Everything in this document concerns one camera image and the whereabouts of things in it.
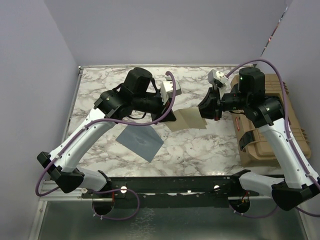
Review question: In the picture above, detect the beige letter paper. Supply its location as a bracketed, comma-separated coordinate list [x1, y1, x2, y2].
[164, 107, 207, 132]

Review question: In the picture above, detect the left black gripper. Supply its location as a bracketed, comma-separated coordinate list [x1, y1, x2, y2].
[133, 89, 177, 125]

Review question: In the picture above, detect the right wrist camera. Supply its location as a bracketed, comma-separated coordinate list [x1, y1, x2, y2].
[207, 69, 229, 90]

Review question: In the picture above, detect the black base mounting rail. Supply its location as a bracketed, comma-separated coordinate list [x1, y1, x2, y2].
[81, 175, 246, 209]

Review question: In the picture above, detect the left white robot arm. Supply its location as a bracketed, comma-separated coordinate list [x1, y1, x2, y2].
[36, 82, 178, 198]

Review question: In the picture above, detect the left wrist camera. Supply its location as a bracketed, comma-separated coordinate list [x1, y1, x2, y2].
[160, 80, 182, 105]

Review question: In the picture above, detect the tan plastic tool case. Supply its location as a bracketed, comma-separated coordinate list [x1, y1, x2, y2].
[231, 87, 311, 167]

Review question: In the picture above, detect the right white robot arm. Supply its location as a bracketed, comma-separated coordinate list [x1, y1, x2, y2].
[198, 67, 320, 211]

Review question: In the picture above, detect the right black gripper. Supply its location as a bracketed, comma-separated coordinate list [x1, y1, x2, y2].
[189, 84, 250, 121]

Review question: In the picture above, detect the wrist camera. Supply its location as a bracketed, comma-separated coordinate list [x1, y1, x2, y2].
[160, 80, 182, 105]
[207, 69, 229, 90]

